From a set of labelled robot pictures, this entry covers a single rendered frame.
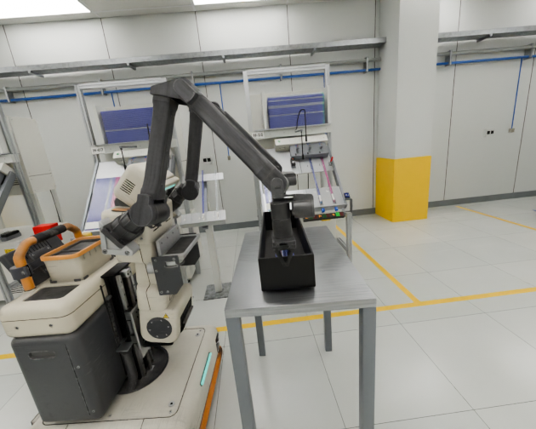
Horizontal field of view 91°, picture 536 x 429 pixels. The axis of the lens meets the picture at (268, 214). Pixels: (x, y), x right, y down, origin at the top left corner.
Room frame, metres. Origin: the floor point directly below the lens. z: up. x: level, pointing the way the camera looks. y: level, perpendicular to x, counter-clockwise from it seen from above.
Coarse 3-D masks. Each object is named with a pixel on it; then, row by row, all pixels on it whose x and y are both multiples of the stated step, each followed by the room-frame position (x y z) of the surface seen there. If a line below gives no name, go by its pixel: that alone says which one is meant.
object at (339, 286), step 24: (312, 240) 1.17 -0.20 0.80; (336, 240) 1.14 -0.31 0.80; (240, 264) 0.98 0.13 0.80; (336, 264) 0.90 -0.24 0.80; (240, 288) 0.80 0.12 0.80; (312, 288) 0.75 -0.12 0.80; (336, 288) 0.74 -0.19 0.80; (360, 288) 0.73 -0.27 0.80; (240, 312) 0.68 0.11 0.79; (264, 312) 0.68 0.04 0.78; (288, 312) 0.67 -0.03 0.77; (360, 312) 0.69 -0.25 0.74; (240, 336) 0.68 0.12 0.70; (264, 336) 1.37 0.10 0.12; (360, 336) 0.69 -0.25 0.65; (240, 360) 0.68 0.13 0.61; (360, 360) 0.69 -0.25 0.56; (240, 384) 0.68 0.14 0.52; (360, 384) 0.69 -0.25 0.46; (240, 408) 0.68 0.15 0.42; (360, 408) 0.69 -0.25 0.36
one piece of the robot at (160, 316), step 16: (112, 208) 0.95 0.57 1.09; (128, 208) 0.96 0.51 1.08; (144, 240) 0.90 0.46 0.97; (128, 256) 0.96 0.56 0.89; (144, 256) 0.96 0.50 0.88; (144, 272) 0.97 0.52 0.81; (144, 288) 0.95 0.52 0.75; (144, 304) 0.93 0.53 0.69; (160, 304) 0.93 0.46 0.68; (176, 304) 0.97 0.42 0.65; (192, 304) 1.14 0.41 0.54; (144, 320) 0.93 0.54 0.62; (160, 320) 0.93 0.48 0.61; (176, 320) 0.93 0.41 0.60; (144, 336) 0.93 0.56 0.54; (160, 336) 0.93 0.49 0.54; (176, 336) 0.93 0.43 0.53
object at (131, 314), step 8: (136, 304) 1.03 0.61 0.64; (128, 312) 0.99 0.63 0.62; (136, 312) 0.99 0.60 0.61; (184, 312) 1.02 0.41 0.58; (128, 320) 0.99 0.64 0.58; (136, 320) 0.98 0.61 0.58; (184, 320) 0.99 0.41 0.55; (136, 328) 0.97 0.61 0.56; (136, 336) 0.96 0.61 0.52; (144, 344) 0.98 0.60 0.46; (152, 344) 0.98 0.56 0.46; (160, 344) 0.98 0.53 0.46; (168, 344) 0.97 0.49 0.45; (144, 352) 0.98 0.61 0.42
